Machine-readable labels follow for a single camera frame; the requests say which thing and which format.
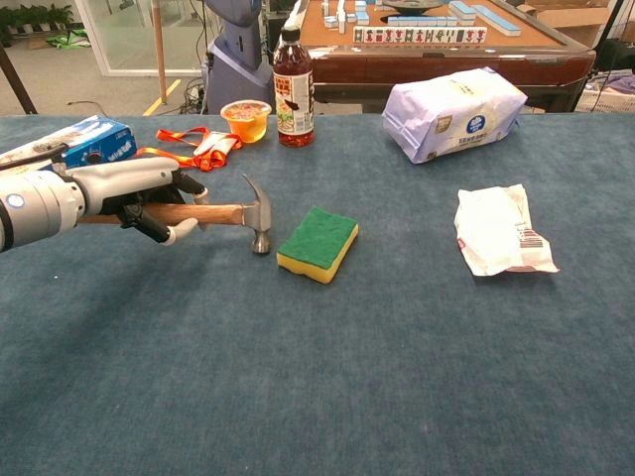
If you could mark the brown tea bottle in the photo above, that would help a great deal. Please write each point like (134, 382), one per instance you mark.
(293, 89)

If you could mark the brown mahjong table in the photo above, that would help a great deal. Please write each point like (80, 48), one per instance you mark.
(446, 64)

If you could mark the orange jelly fruit cup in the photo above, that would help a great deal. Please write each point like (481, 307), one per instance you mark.
(246, 121)

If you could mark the cardboard box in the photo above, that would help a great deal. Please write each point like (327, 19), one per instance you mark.
(570, 17)

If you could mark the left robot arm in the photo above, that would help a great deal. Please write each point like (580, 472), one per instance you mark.
(35, 205)

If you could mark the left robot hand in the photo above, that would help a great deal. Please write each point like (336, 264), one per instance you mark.
(129, 181)

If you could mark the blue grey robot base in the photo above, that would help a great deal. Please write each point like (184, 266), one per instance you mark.
(235, 64)

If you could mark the lavender tissue pack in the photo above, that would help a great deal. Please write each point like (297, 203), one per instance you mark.
(451, 116)

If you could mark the green potted plants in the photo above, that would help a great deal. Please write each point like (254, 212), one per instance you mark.
(35, 17)

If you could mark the blue cookie box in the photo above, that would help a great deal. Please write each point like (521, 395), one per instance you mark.
(94, 144)

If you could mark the crumpled white paper wrapper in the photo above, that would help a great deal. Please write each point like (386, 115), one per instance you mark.
(501, 233)

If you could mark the green and yellow sponge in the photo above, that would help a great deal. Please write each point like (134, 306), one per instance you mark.
(317, 240)

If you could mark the wooden pole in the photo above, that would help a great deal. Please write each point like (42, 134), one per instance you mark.
(159, 49)

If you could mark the row of standing mahjong tiles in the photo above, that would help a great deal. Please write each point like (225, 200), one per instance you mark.
(419, 35)

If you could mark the white plastic basket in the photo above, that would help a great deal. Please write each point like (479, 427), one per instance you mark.
(602, 99)

